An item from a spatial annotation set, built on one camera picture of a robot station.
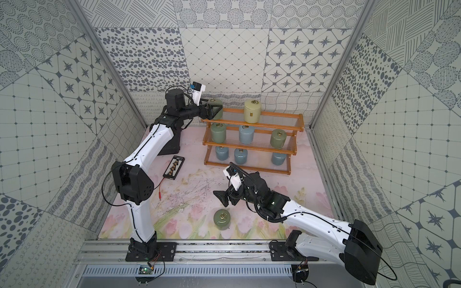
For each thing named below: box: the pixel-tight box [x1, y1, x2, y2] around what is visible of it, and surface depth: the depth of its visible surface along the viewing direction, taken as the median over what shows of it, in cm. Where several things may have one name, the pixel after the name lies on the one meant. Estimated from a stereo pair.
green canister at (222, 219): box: [213, 208, 232, 231], surface depth 78 cm
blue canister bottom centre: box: [234, 148, 248, 165], surface depth 99 cm
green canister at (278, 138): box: [270, 128, 287, 149], surface depth 89 cm
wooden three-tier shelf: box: [201, 108, 305, 176], surface depth 94 cm
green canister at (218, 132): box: [211, 122, 227, 144], surface depth 90 cm
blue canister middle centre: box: [238, 124, 256, 145], surface depth 90 cm
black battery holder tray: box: [162, 155, 186, 180], surface depth 101 cm
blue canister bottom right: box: [271, 152, 287, 166], surface depth 97 cm
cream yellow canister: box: [243, 99, 262, 125], surface depth 80 cm
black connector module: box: [291, 263, 310, 283], surface depth 73 cm
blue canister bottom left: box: [215, 145, 230, 161], surface depth 100 cm
